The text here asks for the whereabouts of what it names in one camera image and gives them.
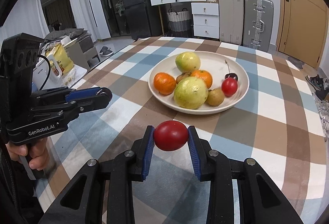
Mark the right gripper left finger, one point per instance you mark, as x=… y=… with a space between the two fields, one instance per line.
x=81 y=201

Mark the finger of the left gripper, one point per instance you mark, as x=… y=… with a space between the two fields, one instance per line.
x=84 y=103
x=77 y=93

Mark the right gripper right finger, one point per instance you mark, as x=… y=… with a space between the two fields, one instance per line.
x=260 y=200

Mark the red cherry tomato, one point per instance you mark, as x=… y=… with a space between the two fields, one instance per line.
x=229 y=86
x=170 y=135

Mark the orange mandarin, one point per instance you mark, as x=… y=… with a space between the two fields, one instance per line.
x=164 y=83
x=204 y=75

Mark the person's left hand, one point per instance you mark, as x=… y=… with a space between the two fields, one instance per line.
x=38 y=152

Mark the yellow snack bag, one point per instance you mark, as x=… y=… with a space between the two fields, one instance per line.
x=62 y=64

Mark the checkered tablecloth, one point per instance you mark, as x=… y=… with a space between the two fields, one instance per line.
x=277 y=123

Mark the brown longan front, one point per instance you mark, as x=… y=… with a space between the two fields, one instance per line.
x=215 y=97

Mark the large yellow-green guava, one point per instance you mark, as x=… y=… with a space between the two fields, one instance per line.
x=190 y=93

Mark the green striped guava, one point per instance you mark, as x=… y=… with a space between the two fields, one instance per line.
x=188 y=62

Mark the dark red cherry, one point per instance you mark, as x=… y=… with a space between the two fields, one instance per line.
x=230 y=74

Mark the woven laundry basket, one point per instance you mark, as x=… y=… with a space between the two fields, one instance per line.
x=180 y=22

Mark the cream round plate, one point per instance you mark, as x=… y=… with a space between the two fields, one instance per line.
x=217 y=65

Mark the white drawer cabinet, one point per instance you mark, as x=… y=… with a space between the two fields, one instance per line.
x=205 y=16

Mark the silver suitcase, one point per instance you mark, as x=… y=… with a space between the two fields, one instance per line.
x=258 y=24

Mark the wooden door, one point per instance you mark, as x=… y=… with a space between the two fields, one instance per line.
x=304 y=26

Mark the beige suitcase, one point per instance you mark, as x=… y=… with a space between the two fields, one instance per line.
x=231 y=21

